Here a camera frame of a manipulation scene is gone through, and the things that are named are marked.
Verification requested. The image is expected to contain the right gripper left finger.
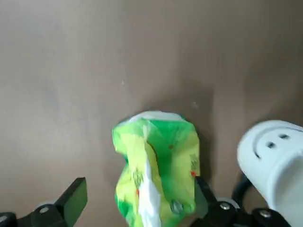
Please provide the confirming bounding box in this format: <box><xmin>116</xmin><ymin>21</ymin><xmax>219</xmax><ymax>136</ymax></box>
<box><xmin>0</xmin><ymin>176</ymin><xmax>88</xmax><ymax>227</ymax></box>

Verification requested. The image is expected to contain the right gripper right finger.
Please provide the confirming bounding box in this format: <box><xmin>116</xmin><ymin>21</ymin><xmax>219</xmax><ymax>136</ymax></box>
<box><xmin>190</xmin><ymin>176</ymin><xmax>291</xmax><ymax>227</ymax></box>

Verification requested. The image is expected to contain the green tissue pack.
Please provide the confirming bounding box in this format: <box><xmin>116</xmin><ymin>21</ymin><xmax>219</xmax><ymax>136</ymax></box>
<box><xmin>111</xmin><ymin>110</ymin><xmax>201</xmax><ymax>227</ymax></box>

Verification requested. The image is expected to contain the white mug with black handle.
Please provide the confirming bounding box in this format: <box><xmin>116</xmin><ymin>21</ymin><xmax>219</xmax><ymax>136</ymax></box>
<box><xmin>231</xmin><ymin>119</ymin><xmax>303</xmax><ymax>220</ymax></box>

